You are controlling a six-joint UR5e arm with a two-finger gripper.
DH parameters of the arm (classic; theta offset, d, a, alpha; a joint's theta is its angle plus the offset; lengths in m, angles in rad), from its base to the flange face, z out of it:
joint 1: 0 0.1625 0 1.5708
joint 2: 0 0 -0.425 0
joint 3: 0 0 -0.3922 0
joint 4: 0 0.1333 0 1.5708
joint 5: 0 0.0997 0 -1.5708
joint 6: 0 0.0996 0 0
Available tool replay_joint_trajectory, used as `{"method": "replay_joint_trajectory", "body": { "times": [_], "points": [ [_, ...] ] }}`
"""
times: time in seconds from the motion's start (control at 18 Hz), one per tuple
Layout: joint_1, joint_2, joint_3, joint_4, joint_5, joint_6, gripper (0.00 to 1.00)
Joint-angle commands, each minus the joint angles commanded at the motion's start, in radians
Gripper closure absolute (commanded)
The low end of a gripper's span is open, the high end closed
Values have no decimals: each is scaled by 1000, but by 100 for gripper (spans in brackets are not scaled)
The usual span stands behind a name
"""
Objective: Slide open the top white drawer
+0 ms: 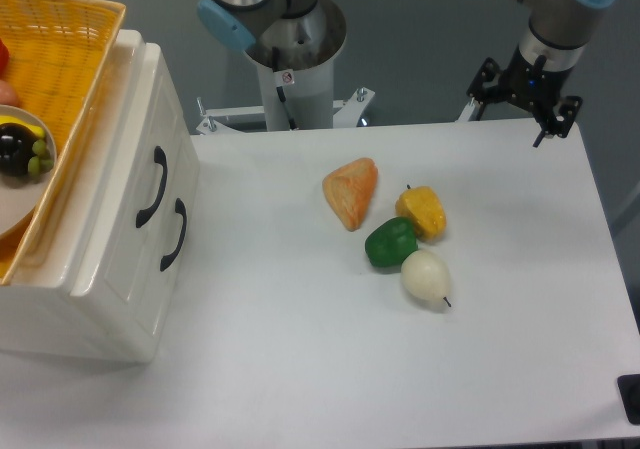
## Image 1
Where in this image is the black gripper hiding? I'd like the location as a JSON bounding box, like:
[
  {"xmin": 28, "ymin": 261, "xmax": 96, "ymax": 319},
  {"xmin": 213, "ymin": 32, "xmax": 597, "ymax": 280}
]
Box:
[{"xmin": 466, "ymin": 54, "xmax": 583, "ymax": 148}]

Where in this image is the white drawer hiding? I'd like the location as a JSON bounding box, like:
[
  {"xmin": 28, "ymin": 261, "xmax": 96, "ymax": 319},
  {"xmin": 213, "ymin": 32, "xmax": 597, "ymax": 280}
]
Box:
[{"xmin": 71, "ymin": 43, "xmax": 188, "ymax": 303}]

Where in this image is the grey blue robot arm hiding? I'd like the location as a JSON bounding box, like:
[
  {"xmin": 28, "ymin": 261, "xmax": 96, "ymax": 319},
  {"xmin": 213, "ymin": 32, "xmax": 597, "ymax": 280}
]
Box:
[{"xmin": 197, "ymin": 0, "xmax": 615, "ymax": 140}]

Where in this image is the white drawer cabinet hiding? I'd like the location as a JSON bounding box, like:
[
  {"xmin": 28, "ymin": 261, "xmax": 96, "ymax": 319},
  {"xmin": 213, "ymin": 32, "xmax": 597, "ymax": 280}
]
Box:
[{"xmin": 1, "ymin": 30, "xmax": 199, "ymax": 362}]

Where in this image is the yellow bell pepper toy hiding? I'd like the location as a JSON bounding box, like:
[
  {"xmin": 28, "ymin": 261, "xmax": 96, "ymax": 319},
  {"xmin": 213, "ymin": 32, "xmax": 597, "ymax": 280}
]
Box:
[{"xmin": 395, "ymin": 186, "xmax": 447, "ymax": 242}]

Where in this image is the orange bread toy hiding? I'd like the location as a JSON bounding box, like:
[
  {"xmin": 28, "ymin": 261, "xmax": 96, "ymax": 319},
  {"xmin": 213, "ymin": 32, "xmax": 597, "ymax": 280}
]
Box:
[{"xmin": 322, "ymin": 157, "xmax": 378, "ymax": 232}]

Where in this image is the green bell pepper toy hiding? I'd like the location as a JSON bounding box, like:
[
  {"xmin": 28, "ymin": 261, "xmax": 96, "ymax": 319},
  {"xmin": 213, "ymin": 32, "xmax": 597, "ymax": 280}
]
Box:
[{"xmin": 364, "ymin": 217, "xmax": 418, "ymax": 268}]

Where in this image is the white pear toy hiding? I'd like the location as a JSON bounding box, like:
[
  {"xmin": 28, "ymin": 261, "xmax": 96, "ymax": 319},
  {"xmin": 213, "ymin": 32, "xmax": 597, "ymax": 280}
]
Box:
[{"xmin": 400, "ymin": 249, "xmax": 452, "ymax": 311}]

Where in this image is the black corner clamp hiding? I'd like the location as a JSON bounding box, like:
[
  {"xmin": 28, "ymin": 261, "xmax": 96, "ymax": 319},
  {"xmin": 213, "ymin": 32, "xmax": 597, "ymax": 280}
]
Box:
[{"xmin": 617, "ymin": 374, "xmax": 640, "ymax": 426}]

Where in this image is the yellow wicker basket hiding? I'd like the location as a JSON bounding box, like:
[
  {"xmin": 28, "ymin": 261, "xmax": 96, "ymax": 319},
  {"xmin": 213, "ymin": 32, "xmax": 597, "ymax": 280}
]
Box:
[{"xmin": 1, "ymin": 0, "xmax": 126, "ymax": 285}]

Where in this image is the dark purple mangosteen toy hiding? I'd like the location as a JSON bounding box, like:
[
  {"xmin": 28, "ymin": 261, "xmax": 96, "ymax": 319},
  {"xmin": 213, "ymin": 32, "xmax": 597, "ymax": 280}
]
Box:
[{"xmin": 1, "ymin": 124, "xmax": 54, "ymax": 178}]

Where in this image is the white plate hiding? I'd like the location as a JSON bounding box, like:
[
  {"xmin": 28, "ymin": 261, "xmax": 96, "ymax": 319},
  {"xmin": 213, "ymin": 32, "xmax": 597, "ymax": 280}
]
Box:
[{"xmin": 1, "ymin": 105, "xmax": 57, "ymax": 237}]

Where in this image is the pink peach toy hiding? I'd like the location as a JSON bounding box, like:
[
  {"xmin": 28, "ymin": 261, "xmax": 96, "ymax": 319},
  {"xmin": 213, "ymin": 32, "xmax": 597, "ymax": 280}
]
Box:
[{"xmin": 0, "ymin": 80, "xmax": 20, "ymax": 107}]

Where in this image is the yellow banana toy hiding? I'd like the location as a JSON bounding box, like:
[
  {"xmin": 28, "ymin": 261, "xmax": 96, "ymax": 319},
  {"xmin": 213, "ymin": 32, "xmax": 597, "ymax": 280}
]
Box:
[{"xmin": 0, "ymin": 116, "xmax": 46, "ymax": 139}]

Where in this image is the red fruit toy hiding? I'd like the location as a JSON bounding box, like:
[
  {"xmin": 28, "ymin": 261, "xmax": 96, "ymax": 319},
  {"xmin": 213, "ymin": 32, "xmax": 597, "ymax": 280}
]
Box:
[{"xmin": 0, "ymin": 40, "xmax": 10, "ymax": 74}]

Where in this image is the bottom drawer black handle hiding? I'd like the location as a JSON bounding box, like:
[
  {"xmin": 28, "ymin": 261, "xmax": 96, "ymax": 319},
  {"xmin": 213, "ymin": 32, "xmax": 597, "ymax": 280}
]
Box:
[{"xmin": 159, "ymin": 197, "xmax": 188, "ymax": 272}]

